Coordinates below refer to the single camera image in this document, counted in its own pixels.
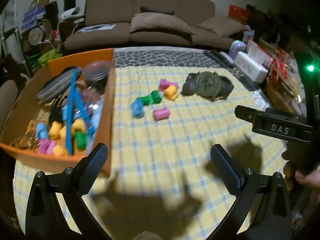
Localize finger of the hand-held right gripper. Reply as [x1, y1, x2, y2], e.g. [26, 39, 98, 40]
[234, 105, 268, 125]

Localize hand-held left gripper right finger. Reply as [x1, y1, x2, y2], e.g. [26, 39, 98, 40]
[207, 144, 293, 240]

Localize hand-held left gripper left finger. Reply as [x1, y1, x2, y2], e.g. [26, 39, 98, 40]
[25, 143, 110, 240]

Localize orange cardboard box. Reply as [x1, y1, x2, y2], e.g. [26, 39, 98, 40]
[0, 48, 117, 178]

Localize olive round disc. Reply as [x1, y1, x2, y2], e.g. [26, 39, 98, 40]
[196, 71, 222, 97]

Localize dark green cap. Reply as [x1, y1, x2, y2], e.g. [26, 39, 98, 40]
[181, 72, 235, 102]

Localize blue thread spool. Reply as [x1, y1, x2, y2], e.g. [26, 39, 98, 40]
[130, 98, 145, 118]

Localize green thread spool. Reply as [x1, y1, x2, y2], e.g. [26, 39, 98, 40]
[141, 91, 162, 105]

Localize person's right hand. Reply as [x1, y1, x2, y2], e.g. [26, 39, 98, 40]
[281, 151, 320, 192]

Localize wicker basket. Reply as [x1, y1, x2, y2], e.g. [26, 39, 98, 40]
[265, 76, 300, 113]

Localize red snack packets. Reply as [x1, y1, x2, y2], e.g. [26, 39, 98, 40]
[269, 50, 295, 80]

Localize white tissue box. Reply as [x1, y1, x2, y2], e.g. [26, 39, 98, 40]
[234, 51, 269, 83]

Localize pile of colourful thread spools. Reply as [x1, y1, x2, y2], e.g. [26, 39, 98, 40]
[25, 119, 88, 157]

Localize black remote control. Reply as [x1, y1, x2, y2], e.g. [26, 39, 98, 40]
[212, 50, 235, 67]
[203, 50, 229, 68]

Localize yellow plaid cloth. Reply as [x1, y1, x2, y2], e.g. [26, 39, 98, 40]
[12, 66, 288, 240]

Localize white remote control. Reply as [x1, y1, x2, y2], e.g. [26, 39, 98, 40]
[220, 52, 235, 63]

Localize red and white packet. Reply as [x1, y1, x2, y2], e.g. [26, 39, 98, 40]
[246, 39, 273, 67]

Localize purple round container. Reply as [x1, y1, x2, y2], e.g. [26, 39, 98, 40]
[229, 40, 248, 58]

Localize striped fabric pouch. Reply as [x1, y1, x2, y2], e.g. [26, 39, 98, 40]
[36, 66, 83, 103]

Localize flat brown pillow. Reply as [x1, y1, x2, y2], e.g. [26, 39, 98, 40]
[196, 12, 248, 37]

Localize clear plastic jar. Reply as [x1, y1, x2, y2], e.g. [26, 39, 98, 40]
[81, 60, 112, 98]

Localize dark bag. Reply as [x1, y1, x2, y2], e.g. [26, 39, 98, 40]
[246, 4, 278, 38]

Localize red cardboard box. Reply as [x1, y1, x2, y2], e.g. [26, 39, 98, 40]
[229, 4, 250, 22]

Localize brown chair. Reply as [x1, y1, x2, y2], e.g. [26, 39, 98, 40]
[0, 80, 19, 135]

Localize green plastic bag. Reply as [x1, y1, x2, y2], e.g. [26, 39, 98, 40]
[26, 50, 63, 67]

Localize large brown pillow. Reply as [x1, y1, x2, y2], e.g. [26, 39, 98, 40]
[129, 12, 195, 36]

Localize papers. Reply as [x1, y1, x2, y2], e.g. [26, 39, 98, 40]
[77, 24, 117, 32]

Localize dark small cushion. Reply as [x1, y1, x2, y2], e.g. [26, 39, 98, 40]
[140, 6, 175, 15]

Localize white metal rack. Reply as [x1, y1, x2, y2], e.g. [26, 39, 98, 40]
[0, 0, 33, 78]

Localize white handheld appliance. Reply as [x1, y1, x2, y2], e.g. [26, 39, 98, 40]
[60, 7, 82, 20]

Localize brown sofa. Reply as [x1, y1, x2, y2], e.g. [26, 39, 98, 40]
[62, 0, 248, 53]

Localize stack of blue boxes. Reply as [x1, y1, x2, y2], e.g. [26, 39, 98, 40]
[21, 6, 47, 29]

